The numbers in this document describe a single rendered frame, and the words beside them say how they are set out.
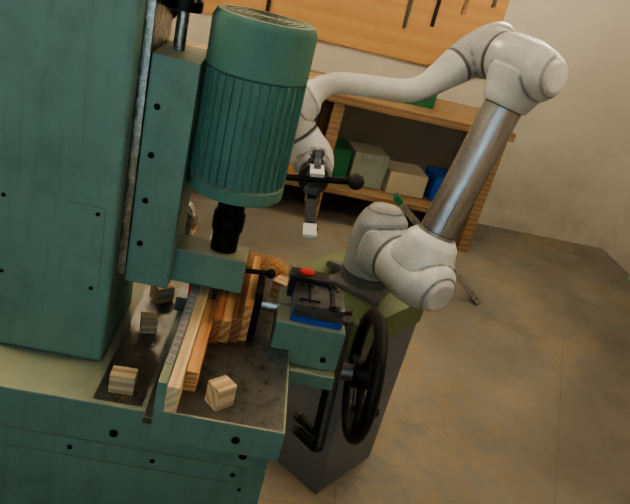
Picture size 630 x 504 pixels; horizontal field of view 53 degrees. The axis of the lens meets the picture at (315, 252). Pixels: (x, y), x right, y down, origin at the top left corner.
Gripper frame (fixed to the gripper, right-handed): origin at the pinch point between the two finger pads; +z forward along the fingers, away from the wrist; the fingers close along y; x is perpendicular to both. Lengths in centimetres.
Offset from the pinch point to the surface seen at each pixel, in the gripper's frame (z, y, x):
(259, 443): 46, -24, -6
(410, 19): -321, 16, 62
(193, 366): 39.1, -15.4, -17.9
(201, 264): 17.4, -7.7, -20.4
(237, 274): 17.4, -9.0, -13.5
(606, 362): -157, -130, 172
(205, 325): 26.5, -15.3, -17.8
